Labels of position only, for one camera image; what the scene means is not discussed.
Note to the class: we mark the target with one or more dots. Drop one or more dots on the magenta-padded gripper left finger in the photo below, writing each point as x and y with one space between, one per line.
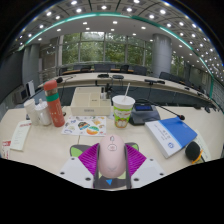
76 170

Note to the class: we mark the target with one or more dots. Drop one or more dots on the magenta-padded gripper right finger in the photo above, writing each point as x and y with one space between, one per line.
148 170

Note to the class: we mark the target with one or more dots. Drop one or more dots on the pink computer mouse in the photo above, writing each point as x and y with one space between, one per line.
112 156

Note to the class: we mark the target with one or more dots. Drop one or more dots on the blue and white book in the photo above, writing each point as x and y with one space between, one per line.
171 135

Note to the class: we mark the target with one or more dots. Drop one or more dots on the colourful sticker sheet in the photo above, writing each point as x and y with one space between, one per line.
85 126

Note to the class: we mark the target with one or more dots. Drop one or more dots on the black conference microphone unit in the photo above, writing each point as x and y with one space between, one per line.
143 113

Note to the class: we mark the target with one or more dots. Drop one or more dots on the white papers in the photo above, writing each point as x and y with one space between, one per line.
204 143

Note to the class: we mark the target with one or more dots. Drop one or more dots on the green paper cup with straw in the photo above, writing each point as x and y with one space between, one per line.
122 113

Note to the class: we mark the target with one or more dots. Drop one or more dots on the white lidded cup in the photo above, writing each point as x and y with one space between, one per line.
44 115

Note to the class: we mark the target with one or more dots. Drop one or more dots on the white booklet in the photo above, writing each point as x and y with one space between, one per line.
20 135

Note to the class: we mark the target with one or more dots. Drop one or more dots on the red thermos bottle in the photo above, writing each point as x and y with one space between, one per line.
55 105

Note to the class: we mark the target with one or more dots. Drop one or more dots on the white paper cup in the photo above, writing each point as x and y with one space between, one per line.
31 113

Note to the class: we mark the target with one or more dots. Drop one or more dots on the red and white leaflet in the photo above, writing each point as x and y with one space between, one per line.
6 150

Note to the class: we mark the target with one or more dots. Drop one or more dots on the long curved conference table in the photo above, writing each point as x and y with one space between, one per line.
133 80

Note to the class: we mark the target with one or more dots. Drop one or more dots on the black office chairs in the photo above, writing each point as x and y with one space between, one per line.
140 70

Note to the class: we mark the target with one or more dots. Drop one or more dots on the ceiling lights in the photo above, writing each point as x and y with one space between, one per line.
133 13

